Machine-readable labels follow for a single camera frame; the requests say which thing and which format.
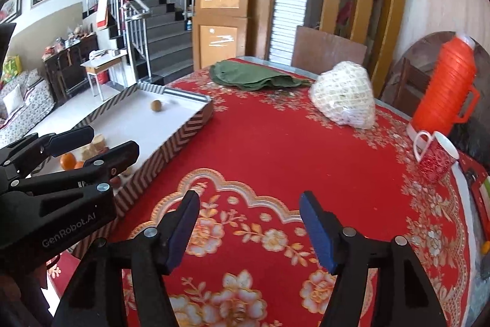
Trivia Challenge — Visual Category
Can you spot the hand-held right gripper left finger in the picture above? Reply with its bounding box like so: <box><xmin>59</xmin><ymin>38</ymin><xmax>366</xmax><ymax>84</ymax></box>
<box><xmin>51</xmin><ymin>190</ymin><xmax>201</xmax><ymax>327</ymax></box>

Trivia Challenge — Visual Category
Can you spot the metal stair railing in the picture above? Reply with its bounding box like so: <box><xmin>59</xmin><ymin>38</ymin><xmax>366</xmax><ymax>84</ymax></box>
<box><xmin>84</xmin><ymin>0</ymin><xmax>151</xmax><ymax>86</ymax></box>

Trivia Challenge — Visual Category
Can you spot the grey staircase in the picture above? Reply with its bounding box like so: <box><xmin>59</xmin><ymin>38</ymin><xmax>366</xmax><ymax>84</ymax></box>
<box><xmin>109</xmin><ymin>0</ymin><xmax>196</xmax><ymax>78</ymax></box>

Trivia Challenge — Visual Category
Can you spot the green leaves bundle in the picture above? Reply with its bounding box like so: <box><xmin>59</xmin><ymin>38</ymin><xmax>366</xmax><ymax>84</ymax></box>
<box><xmin>209</xmin><ymin>60</ymin><xmax>312</xmax><ymax>90</ymax></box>

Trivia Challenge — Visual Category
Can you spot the dark wooden cabinet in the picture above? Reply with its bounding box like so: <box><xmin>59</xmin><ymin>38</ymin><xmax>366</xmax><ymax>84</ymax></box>
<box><xmin>42</xmin><ymin>34</ymin><xmax>98</xmax><ymax>101</ymax></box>

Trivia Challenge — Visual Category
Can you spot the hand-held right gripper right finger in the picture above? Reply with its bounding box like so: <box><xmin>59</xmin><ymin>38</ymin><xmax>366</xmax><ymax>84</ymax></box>
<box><xmin>299</xmin><ymin>191</ymin><xmax>448</xmax><ymax>327</ymax></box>

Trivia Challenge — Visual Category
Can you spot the floral sofa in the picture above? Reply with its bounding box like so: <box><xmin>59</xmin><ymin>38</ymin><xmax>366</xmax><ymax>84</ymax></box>
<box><xmin>0</xmin><ymin>68</ymin><xmax>54</xmax><ymax>147</ymax></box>

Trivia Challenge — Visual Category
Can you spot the white foam net bundle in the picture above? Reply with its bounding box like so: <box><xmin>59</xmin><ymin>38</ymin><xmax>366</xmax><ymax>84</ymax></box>
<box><xmin>309</xmin><ymin>61</ymin><xmax>376</xmax><ymax>130</ymax></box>

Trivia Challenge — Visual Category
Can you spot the small white desk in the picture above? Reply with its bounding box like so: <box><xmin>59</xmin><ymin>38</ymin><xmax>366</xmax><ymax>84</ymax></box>
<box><xmin>80</xmin><ymin>48</ymin><xmax>129</xmax><ymax>102</ymax></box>

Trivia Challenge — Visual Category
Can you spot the red floral mug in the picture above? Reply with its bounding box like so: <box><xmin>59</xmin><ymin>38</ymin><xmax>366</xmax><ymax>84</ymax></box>
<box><xmin>413</xmin><ymin>130</ymin><xmax>460</xmax><ymax>183</ymax></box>

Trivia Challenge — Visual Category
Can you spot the red floral tablecloth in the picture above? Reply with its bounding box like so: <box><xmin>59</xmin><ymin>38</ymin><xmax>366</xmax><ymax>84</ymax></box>
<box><xmin>50</xmin><ymin>57</ymin><xmax>475</xmax><ymax>327</ymax></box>

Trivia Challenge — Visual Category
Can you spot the red flat tray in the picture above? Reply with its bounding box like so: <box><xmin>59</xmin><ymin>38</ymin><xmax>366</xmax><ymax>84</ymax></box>
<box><xmin>459</xmin><ymin>153</ymin><xmax>490</xmax><ymax>220</ymax></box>

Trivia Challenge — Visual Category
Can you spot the round wooden table top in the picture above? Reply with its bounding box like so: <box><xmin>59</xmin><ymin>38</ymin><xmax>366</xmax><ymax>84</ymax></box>
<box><xmin>383</xmin><ymin>30</ymin><xmax>490</xmax><ymax>113</ymax></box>

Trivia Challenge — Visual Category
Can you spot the zigzag-patterned white box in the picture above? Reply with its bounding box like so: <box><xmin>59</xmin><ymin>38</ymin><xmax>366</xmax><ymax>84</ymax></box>
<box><xmin>28</xmin><ymin>80</ymin><xmax>214</xmax><ymax>220</ymax></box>

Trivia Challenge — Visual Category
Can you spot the orange thermos jug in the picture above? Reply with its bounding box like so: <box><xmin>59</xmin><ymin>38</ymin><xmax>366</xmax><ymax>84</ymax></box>
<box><xmin>406</xmin><ymin>33</ymin><xmax>481</xmax><ymax>142</ymax></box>

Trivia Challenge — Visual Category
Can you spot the brown wooden chair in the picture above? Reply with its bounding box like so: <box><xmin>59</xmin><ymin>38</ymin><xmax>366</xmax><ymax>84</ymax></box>
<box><xmin>292</xmin><ymin>25</ymin><xmax>367</xmax><ymax>73</ymax></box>

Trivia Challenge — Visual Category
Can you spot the dark wooden chair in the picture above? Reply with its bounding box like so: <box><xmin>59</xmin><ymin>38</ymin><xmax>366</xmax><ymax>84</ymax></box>
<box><xmin>390</xmin><ymin>57</ymin><xmax>429</xmax><ymax>109</ymax></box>

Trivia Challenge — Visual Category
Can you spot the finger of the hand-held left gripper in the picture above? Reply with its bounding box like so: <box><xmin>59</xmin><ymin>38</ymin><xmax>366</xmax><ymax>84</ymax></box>
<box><xmin>7</xmin><ymin>140</ymin><xmax>140</xmax><ymax>194</ymax></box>
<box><xmin>0</xmin><ymin>125</ymin><xmax>95</xmax><ymax>178</ymax></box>

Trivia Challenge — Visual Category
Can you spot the yellow wooden door frame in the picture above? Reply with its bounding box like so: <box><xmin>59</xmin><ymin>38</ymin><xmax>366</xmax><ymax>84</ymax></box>
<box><xmin>319</xmin><ymin>0</ymin><xmax>408</xmax><ymax>98</ymax></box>

